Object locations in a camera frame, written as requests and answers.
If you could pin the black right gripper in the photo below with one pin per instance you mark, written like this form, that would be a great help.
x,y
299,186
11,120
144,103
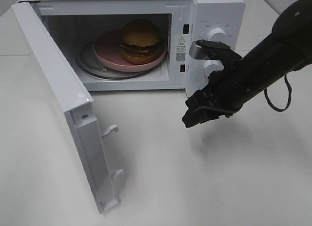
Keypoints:
x,y
218,97

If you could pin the white microwave knob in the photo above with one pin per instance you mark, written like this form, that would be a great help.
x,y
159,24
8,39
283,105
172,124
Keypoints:
x,y
211,65
217,34

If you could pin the burger with sesame-free bun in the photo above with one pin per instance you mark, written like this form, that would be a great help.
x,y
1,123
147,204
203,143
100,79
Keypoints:
x,y
141,42

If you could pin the pink round plate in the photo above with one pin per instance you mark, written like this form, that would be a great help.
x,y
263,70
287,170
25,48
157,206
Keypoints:
x,y
112,53

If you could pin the white microwave door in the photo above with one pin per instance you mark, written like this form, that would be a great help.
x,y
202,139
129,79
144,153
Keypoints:
x,y
72,102

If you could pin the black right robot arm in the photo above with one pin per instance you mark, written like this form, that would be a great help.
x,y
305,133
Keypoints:
x,y
287,48

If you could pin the white warning label sticker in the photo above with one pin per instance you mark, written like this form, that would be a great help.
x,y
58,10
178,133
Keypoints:
x,y
180,48

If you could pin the white microwave oven body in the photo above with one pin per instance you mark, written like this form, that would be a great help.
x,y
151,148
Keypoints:
x,y
73,23

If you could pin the glass microwave turntable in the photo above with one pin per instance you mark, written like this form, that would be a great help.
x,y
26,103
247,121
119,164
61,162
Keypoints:
x,y
87,61

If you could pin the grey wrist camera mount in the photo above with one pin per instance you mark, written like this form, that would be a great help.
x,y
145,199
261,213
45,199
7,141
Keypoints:
x,y
214,50

